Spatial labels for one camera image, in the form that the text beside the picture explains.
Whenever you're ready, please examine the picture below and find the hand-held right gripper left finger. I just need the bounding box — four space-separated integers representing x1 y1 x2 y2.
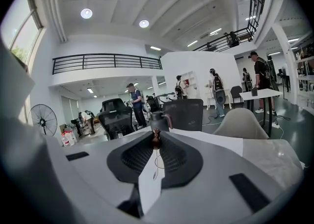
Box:
46 130 156 224

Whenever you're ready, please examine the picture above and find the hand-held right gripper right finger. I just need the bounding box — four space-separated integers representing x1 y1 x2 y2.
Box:
144 131 289 224

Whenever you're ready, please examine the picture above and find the brown spoon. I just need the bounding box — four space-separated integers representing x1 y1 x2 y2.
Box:
151 127 162 150

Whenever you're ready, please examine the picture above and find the group of plastic water bottles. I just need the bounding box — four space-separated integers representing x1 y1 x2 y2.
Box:
60 129 77 147

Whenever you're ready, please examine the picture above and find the black mesh office chair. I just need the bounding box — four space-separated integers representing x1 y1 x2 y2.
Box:
162 98 204 132
101 98 126 113
98 111 135 141

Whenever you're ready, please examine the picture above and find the beige shell chair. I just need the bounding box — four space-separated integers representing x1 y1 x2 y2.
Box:
212 108 270 140

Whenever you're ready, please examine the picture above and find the black floor fan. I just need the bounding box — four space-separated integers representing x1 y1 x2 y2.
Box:
27 104 58 137

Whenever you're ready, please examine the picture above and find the white side table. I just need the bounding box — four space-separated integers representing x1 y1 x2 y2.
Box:
205 88 233 111

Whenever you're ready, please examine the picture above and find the white table with black legs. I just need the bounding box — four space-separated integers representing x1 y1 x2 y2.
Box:
239 88 283 138

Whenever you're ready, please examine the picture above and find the black balcony railing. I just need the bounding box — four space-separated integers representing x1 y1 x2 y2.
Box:
193 0 267 53
52 53 163 75

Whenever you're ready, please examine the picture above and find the window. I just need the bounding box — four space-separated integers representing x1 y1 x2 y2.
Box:
1 0 45 64

